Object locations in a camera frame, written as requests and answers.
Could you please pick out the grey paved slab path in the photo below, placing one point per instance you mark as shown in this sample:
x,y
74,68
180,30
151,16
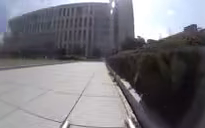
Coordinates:
x,y
53,90

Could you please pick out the pale stone kerb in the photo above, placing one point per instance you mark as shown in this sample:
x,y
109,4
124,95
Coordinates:
x,y
130,91

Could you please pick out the dry grass strip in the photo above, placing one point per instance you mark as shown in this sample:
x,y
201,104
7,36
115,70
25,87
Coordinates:
x,y
20,62

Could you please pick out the robot's own part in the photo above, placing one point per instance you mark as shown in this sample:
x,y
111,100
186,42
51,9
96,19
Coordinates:
x,y
65,124
131,123

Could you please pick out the row of dark bushes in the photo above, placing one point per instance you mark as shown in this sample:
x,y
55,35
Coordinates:
x,y
40,53

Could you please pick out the trimmed dark green hedge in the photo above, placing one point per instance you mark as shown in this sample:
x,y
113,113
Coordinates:
x,y
163,66

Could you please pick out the large grey concrete building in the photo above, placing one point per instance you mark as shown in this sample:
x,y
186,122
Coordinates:
x,y
73,26

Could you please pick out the dark tree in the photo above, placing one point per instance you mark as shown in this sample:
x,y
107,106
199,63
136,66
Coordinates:
x,y
132,43

